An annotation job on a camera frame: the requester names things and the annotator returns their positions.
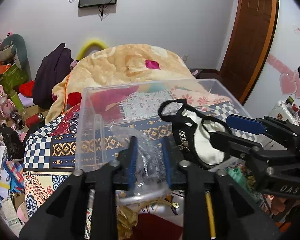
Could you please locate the red pillow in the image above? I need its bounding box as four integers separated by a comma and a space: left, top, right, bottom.
19, 80, 34, 98

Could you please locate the yellow foam arch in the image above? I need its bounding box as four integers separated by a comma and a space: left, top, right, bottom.
76, 38, 108, 61

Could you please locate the red thermos bottle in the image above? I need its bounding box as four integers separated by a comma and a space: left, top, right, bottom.
25, 113, 44, 128

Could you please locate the yellow patterned fleece blanket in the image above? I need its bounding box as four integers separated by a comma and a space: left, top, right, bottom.
45, 44, 194, 123

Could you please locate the green fabric item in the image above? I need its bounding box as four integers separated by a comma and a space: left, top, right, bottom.
226, 166, 253, 197

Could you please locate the yellow soft pouch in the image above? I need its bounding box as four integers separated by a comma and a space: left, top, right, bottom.
205, 191, 216, 239

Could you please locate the pink rabbit figurine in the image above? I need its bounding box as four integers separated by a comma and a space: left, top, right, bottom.
0, 85, 17, 119

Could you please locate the clear plastic storage bin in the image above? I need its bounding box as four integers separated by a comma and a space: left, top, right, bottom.
75, 79, 249, 172

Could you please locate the colourful patchwork bed sheet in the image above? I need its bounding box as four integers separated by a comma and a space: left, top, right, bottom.
22, 84, 273, 240

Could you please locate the white sliding wardrobe door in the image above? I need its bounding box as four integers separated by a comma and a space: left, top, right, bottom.
244, 0, 300, 118

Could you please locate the grey green plush toy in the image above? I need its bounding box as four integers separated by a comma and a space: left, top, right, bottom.
0, 34, 29, 69

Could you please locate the black and white pouch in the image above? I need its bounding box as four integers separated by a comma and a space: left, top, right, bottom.
158, 99, 232, 170

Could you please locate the green cylinder bottle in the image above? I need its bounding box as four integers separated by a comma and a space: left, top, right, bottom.
10, 90, 25, 114

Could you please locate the grey knit item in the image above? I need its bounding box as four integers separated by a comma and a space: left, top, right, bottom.
110, 126, 170, 200

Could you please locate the dark purple jacket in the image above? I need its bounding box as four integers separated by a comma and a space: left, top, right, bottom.
32, 43, 74, 109

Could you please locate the red velvet drawstring pouch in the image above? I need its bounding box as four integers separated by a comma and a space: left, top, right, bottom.
130, 213, 183, 240

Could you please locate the green gift bag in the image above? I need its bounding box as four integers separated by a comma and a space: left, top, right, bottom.
0, 64, 29, 95

